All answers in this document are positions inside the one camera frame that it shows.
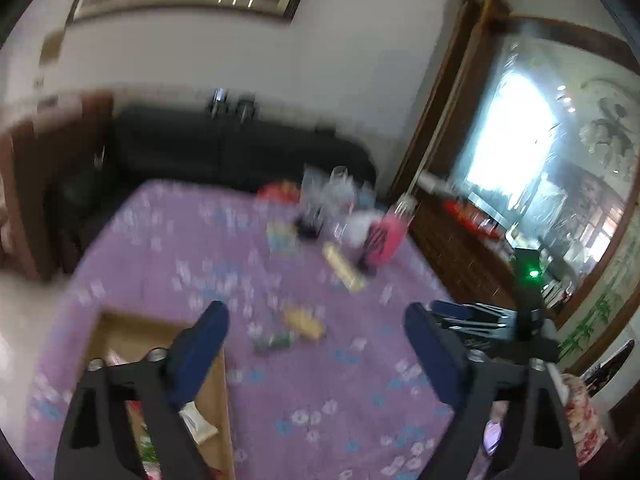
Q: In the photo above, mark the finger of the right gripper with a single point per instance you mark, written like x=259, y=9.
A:
x=481, y=320

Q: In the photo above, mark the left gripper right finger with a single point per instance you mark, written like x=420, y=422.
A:
x=505, y=408

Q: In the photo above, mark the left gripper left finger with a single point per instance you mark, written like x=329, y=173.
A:
x=109, y=408

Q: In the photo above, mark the white cream snack packet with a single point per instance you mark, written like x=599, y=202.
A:
x=199, y=427

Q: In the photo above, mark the clear cracker packet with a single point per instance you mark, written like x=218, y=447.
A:
x=304, y=324

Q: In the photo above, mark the green twisted candy packet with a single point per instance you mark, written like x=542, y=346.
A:
x=274, y=342

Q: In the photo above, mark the wooden side cabinet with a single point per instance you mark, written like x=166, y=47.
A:
x=469, y=269

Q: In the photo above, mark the cardboard box tray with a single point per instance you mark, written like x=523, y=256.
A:
x=191, y=367

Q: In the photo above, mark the pink covered bottle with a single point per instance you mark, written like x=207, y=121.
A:
x=386, y=234

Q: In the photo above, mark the cream yellow tube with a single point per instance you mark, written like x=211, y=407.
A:
x=346, y=272

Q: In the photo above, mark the white round jar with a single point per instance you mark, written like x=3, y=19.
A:
x=357, y=227

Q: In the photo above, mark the purple floral tablecloth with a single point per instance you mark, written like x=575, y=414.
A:
x=322, y=381

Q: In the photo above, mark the clear glass cup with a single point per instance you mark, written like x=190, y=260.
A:
x=326, y=196

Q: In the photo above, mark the olive flat booklet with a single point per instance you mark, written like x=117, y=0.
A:
x=282, y=238

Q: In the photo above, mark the brown armchair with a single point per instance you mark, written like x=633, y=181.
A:
x=36, y=151

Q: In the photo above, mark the black leather sofa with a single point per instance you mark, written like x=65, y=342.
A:
x=145, y=142

